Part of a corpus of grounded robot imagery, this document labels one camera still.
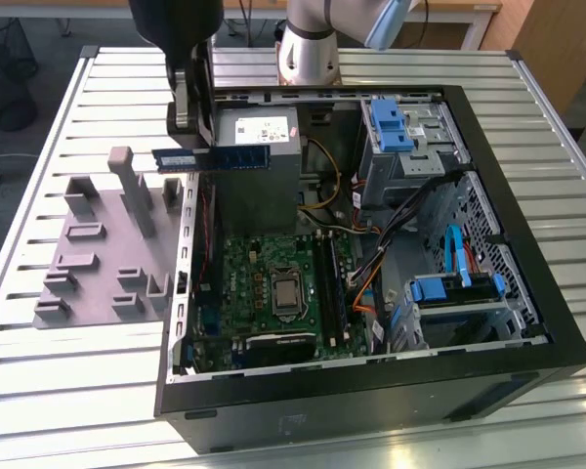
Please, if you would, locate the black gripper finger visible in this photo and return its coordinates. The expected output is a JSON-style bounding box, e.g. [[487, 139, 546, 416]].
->
[[166, 67, 199, 136], [178, 41, 217, 148]]

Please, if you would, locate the blue RAM stick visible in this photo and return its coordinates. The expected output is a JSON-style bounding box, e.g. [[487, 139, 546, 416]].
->
[[151, 145, 272, 173]]

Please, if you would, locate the grey power supply unit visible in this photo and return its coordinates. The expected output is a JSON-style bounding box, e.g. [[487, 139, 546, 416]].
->
[[202, 106, 304, 235]]

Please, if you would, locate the grey parts rack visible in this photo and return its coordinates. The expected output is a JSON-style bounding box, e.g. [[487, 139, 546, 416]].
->
[[31, 146, 185, 333]]

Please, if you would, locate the green motherboard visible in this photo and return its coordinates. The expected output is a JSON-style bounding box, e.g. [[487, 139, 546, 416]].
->
[[185, 232, 372, 372]]

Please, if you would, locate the black mesh waste bin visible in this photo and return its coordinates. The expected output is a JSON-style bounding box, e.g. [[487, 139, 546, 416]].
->
[[0, 17, 39, 133]]

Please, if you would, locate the blue plastic drive latch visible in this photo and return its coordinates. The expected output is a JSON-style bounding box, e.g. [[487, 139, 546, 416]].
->
[[370, 99, 416, 152]]

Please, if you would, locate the CPU socket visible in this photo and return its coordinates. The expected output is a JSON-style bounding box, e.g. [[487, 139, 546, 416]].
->
[[267, 266, 308, 321]]

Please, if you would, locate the silver CPU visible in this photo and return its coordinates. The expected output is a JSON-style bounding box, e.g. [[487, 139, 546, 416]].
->
[[272, 277, 300, 309]]

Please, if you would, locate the metal drive cage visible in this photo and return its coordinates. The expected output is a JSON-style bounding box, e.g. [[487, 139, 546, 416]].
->
[[360, 97, 473, 209]]

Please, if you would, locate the black graphics card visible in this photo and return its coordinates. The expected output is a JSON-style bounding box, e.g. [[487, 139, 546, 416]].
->
[[243, 331, 318, 367]]

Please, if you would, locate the hard disk in blue carrier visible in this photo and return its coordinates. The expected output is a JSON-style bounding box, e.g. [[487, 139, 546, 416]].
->
[[408, 273, 507, 309]]

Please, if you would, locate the black PC case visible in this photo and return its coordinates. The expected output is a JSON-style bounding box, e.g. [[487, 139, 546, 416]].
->
[[153, 83, 586, 454]]

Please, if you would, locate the metal disk bay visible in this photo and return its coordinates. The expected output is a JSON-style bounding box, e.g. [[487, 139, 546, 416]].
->
[[388, 277, 541, 351]]

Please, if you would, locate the wooden cabinet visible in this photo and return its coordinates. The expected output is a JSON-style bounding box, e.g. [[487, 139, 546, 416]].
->
[[510, 0, 586, 116]]

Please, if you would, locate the red wire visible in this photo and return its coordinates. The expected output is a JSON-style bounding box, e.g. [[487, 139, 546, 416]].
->
[[197, 188, 214, 289]]

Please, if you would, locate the yellow wire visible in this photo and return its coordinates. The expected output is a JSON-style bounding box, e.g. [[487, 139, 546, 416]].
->
[[297, 139, 343, 212]]

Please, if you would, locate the black wire bundle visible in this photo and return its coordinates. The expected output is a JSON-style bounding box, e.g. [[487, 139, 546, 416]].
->
[[349, 170, 465, 287]]

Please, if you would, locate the orange wire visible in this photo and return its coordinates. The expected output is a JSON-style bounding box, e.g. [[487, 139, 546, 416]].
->
[[352, 277, 380, 314]]

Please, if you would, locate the white frame desk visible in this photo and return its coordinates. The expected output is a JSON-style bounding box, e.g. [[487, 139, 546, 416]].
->
[[214, 0, 502, 50]]

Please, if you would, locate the blue flat data wire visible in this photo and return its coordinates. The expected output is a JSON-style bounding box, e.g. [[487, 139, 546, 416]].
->
[[446, 223, 473, 287]]

